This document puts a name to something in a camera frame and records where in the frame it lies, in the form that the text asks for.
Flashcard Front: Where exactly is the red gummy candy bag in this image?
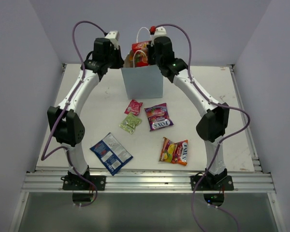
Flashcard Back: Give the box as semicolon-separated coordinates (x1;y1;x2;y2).
131;41;149;68

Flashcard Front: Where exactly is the light blue paper bag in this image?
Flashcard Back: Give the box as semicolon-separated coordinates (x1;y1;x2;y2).
121;27;164;100

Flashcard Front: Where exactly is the red small snack packet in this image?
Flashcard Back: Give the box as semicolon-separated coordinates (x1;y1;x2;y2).
124;100;143;116

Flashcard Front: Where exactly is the purple Fox's candy bag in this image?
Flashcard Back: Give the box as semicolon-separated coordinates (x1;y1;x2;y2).
144;103;174;131

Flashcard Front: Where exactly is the green small snack packet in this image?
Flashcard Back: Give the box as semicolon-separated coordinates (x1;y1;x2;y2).
119;113;142;134

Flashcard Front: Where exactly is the blue white snack bag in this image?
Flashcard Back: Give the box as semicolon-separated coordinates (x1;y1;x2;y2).
90;133;133;176

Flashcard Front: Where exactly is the orange Fox's candy bag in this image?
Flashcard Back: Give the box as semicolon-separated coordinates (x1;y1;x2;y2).
159;137;188;166

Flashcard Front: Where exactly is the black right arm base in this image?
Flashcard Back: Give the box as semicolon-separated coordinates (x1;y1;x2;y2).
190;173;234;191

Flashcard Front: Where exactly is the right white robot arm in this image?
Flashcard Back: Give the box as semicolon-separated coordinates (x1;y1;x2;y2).
147;36;230;190

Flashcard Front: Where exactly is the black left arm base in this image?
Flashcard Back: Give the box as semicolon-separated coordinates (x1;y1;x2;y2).
60;171;106;191

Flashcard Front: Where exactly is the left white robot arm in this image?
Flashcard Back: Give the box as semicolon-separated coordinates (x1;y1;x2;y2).
47;31;124;190

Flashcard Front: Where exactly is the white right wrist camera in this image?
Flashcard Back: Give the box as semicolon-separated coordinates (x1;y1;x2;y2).
149;26;167;40

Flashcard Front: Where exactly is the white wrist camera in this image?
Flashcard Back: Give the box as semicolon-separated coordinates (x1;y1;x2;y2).
105;30;120;49
149;26;167;40

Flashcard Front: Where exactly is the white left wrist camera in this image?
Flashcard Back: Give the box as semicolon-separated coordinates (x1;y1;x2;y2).
105;30;120;49

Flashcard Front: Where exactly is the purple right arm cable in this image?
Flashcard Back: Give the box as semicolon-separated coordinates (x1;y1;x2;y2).
157;23;251;232

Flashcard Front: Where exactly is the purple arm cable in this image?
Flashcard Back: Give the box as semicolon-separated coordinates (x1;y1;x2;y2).
157;23;251;232
40;21;109;207

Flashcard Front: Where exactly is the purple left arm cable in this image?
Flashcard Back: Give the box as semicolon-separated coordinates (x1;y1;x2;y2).
40;21;109;207

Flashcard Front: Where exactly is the aluminium rail frame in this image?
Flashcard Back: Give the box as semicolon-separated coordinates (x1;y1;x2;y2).
11;70;286;232

